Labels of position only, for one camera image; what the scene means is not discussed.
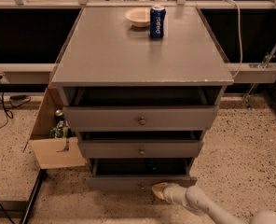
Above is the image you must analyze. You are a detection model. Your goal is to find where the blue Pepsi can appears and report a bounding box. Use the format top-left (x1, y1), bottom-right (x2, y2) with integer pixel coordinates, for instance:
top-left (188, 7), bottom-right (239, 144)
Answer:
top-left (150, 5), bottom-right (166, 39)

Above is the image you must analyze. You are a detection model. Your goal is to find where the dark can in box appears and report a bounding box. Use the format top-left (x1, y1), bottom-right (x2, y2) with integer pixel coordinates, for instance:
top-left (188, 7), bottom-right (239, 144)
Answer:
top-left (54, 109), bottom-right (65, 122)

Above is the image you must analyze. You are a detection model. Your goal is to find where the grey drawer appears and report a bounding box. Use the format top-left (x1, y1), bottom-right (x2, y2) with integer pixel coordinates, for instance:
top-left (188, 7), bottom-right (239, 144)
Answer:
top-left (62, 87), bottom-right (220, 133)
top-left (78, 131), bottom-right (203, 159)
top-left (88, 158), bottom-right (197, 190)

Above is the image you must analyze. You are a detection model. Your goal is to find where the white cable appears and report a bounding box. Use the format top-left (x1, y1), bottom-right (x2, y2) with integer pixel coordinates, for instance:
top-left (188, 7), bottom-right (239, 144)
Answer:
top-left (222, 0), bottom-right (244, 79)

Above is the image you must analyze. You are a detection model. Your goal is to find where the grey middle drawer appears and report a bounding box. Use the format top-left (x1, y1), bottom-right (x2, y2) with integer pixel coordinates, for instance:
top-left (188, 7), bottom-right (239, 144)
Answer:
top-left (78, 131), bottom-right (203, 159)

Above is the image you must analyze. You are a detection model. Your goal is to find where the grey top drawer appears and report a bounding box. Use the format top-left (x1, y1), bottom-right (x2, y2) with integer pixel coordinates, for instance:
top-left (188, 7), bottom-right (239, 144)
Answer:
top-left (62, 87), bottom-right (220, 133)

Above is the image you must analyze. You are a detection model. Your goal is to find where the grey bottom drawer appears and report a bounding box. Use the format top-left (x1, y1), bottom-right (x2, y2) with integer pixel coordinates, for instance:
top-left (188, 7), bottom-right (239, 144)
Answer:
top-left (88, 158), bottom-right (197, 190)

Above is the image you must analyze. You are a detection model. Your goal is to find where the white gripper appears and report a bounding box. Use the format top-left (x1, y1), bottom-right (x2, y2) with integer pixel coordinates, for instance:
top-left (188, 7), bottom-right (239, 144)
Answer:
top-left (151, 182), bottom-right (187, 205)

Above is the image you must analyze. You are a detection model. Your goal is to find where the black remote in drawer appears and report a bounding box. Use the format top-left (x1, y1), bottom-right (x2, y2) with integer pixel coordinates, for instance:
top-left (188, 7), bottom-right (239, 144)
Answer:
top-left (145, 158), bottom-right (158, 172)

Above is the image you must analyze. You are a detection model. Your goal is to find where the black floor cable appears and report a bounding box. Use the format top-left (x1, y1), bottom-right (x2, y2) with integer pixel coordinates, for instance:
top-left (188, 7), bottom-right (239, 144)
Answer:
top-left (0, 75), bottom-right (32, 136)

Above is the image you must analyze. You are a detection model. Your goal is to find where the cardboard box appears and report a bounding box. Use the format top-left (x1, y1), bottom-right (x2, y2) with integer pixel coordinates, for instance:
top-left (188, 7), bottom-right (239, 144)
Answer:
top-left (29, 87), bottom-right (86, 169)

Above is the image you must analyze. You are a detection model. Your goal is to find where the white bowl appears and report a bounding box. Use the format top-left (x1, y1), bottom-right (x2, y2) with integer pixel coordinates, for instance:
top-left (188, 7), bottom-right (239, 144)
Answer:
top-left (125, 7), bottom-right (150, 28)

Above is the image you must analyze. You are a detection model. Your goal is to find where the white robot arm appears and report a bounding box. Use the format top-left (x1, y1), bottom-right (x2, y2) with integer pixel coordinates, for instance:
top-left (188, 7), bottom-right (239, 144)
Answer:
top-left (152, 182), bottom-right (276, 224)

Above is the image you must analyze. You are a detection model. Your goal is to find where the black floor bar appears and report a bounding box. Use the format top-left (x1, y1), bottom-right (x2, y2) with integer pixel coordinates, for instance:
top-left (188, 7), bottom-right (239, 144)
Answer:
top-left (19, 169), bottom-right (48, 224)

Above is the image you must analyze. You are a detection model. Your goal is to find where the grey drawer cabinet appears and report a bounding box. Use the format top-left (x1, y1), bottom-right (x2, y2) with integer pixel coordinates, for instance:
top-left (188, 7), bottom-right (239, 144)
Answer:
top-left (51, 6), bottom-right (235, 170)

